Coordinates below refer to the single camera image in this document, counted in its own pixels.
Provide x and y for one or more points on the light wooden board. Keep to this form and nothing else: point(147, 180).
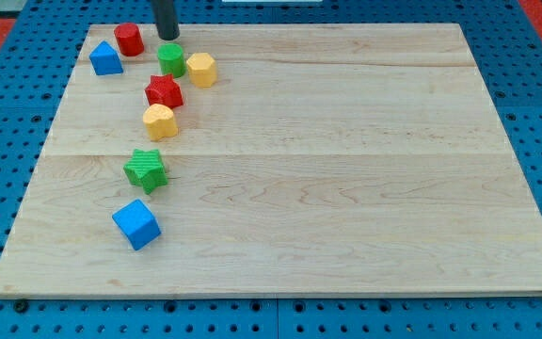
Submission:
point(327, 161)

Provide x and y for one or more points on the red cylinder block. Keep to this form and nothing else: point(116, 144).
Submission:
point(129, 39)

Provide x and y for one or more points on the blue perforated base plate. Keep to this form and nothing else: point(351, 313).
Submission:
point(36, 63)

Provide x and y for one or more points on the blue cube block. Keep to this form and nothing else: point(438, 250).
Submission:
point(137, 222)

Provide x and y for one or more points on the green cylinder block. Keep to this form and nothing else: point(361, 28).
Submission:
point(171, 59)

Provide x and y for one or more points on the yellow hexagon block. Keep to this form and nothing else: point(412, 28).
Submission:
point(202, 70)

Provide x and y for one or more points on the red star block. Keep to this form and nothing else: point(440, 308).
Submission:
point(163, 90)

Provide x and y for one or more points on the green star block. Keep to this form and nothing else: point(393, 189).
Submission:
point(146, 169)

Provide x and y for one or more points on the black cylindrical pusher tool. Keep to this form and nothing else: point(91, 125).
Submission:
point(165, 18)

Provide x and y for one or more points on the yellow heart block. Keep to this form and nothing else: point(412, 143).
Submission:
point(160, 122)

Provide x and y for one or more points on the blue triangular prism block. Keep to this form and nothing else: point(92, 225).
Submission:
point(105, 59)

